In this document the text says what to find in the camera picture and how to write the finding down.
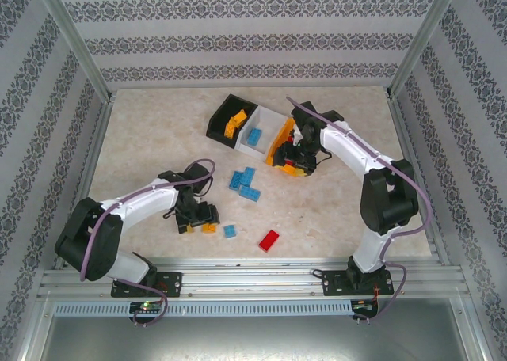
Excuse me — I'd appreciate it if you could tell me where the grey metal base panel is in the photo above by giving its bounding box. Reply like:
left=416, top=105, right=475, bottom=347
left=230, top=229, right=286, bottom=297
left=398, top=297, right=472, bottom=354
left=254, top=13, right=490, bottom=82
left=23, top=313, right=488, bottom=361

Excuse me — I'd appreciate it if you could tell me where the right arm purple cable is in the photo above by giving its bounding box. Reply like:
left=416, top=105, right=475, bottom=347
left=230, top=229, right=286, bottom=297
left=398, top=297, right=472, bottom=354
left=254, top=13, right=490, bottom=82
left=284, top=95, right=433, bottom=326

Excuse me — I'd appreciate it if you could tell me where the slotted grey cable duct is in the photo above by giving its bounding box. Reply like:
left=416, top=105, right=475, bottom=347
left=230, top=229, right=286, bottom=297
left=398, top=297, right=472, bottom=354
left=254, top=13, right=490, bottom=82
left=53, top=299, right=353, bottom=317

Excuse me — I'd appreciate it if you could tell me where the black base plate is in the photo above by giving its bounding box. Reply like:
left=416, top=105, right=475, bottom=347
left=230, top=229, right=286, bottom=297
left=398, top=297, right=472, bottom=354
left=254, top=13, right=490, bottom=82
left=322, top=268, right=395, bottom=298
left=110, top=271, right=183, bottom=298

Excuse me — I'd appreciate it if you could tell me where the yellow plastic bin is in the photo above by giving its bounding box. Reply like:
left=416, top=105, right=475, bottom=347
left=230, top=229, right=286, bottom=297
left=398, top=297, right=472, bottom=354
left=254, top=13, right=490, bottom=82
left=264, top=117, right=318, bottom=179

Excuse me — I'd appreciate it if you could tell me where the aluminium side rail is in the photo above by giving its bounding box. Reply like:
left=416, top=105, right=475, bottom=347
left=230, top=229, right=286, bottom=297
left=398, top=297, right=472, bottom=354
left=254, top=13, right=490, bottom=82
left=53, top=97, right=114, bottom=269
left=386, top=95, right=451, bottom=265

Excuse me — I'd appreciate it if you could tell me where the right aluminium frame post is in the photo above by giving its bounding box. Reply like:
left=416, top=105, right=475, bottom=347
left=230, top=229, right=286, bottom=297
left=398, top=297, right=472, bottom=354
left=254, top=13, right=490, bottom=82
left=386, top=0, right=464, bottom=99

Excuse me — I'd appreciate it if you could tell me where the left aluminium side rail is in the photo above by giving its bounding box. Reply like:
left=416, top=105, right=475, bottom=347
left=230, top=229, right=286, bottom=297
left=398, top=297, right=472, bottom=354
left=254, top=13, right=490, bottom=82
left=53, top=97, right=114, bottom=269

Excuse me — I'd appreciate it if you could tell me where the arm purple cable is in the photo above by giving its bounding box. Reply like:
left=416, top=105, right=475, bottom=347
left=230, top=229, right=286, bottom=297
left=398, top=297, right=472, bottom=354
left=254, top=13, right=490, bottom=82
left=284, top=95, right=433, bottom=326
left=78, top=158, right=217, bottom=329

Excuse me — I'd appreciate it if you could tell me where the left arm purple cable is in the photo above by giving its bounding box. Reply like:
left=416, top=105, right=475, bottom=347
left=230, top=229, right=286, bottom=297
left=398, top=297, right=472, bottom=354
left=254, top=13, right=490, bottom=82
left=78, top=158, right=217, bottom=329

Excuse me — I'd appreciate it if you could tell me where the aluminium frame post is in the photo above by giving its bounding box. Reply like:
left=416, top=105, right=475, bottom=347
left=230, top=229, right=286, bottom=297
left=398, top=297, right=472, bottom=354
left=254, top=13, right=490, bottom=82
left=31, top=0, right=114, bottom=101
left=386, top=0, right=464, bottom=99

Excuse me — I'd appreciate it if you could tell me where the left small circuit board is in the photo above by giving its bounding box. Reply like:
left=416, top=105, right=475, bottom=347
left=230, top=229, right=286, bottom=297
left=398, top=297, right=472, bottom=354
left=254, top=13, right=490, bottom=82
left=129, top=301, right=164, bottom=314

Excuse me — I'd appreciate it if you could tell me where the black plastic bin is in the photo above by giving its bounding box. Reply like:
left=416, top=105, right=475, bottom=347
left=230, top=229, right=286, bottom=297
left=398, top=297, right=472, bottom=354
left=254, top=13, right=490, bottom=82
left=205, top=93, right=261, bottom=151

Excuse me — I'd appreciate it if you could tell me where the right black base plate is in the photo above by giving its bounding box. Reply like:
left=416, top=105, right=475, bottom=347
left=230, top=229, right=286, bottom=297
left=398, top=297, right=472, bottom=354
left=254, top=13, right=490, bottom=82
left=322, top=268, right=395, bottom=298

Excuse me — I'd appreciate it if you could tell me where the right aluminium side rail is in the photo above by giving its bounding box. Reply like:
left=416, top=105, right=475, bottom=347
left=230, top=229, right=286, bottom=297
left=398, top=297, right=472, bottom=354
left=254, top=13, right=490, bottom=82
left=386, top=95, right=451, bottom=265

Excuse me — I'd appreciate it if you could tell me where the aluminium mounting rail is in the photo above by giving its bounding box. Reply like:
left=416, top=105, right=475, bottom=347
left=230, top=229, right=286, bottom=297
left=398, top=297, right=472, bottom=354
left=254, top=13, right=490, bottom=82
left=37, top=257, right=471, bottom=298

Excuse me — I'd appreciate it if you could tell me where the white plastic bin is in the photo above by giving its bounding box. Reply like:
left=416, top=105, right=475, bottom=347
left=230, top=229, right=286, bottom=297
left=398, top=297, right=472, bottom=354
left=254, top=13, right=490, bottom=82
left=236, top=106, right=292, bottom=162

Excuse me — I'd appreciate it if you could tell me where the left aluminium frame post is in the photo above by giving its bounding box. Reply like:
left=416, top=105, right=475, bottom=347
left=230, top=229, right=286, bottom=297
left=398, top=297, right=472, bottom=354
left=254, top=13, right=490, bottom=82
left=31, top=0, right=114, bottom=101

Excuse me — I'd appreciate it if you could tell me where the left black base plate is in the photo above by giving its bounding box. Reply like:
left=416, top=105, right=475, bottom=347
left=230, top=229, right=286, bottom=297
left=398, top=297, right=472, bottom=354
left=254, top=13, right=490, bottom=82
left=110, top=271, right=183, bottom=298

